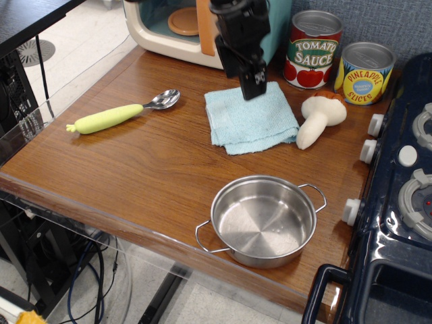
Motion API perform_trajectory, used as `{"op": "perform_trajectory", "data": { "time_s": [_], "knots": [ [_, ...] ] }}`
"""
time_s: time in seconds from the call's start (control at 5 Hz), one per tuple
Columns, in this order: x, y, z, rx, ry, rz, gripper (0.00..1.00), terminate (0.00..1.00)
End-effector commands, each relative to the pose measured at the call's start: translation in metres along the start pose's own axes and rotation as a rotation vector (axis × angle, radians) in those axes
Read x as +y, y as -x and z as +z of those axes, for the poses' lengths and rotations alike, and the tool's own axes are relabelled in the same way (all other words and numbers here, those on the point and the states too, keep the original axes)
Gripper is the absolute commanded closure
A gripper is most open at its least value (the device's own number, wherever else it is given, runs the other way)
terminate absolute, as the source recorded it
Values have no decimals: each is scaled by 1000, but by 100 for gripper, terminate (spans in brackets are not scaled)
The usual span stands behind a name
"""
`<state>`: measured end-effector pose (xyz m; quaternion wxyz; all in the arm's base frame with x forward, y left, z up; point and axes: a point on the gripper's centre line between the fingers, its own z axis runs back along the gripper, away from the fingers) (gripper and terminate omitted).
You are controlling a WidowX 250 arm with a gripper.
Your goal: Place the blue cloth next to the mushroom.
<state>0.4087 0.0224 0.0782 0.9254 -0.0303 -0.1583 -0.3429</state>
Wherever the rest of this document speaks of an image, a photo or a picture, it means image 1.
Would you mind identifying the white stove knob middle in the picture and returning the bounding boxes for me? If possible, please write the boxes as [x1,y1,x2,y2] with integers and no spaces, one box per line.
[360,140,377,164]

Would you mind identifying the pineapple slices can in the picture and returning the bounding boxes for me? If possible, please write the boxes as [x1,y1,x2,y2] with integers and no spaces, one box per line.
[333,42,396,106]

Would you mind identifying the blue cable under table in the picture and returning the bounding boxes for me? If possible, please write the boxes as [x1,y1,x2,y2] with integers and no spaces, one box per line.
[66,241,105,324]

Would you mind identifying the white stove knob lower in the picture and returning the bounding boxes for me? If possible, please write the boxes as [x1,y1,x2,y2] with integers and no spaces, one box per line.
[342,198,361,226]

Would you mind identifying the spoon with green carrot handle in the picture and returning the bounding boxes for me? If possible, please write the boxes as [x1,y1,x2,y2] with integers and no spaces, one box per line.
[65,89,180,135]

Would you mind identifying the clear acrylic table guard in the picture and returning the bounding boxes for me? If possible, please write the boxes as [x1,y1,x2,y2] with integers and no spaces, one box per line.
[0,33,193,281]

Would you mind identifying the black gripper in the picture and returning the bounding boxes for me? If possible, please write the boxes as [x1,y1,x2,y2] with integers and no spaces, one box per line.
[209,1,271,100]

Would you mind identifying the light blue cloth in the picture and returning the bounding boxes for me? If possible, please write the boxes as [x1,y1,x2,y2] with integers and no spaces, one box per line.
[205,82,300,155]

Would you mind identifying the white stove knob upper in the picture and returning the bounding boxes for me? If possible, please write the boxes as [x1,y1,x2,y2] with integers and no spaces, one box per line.
[368,113,384,138]

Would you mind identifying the toy microwave oven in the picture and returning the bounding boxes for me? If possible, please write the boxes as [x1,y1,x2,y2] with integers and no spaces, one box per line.
[124,1,292,69]

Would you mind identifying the stainless steel pot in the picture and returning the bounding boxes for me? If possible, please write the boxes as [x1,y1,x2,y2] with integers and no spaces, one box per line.
[194,175,327,269]

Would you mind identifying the white stove knob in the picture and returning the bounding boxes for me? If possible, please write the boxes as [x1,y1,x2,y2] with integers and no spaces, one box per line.
[342,198,361,226]
[368,113,384,138]
[360,140,377,164]

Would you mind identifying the tomato sauce can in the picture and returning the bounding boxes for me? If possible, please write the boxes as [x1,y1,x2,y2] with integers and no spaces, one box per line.
[283,10,344,89]

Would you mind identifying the dark blue toy stove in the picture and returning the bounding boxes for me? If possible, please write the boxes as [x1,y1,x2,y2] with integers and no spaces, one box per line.
[302,53,431,323]

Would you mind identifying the plush mushroom toy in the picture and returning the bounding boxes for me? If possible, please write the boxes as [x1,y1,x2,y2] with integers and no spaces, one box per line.
[296,90,347,150]

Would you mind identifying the black desk at left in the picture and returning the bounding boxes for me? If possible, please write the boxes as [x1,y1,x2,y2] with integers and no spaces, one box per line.
[1,0,84,58]

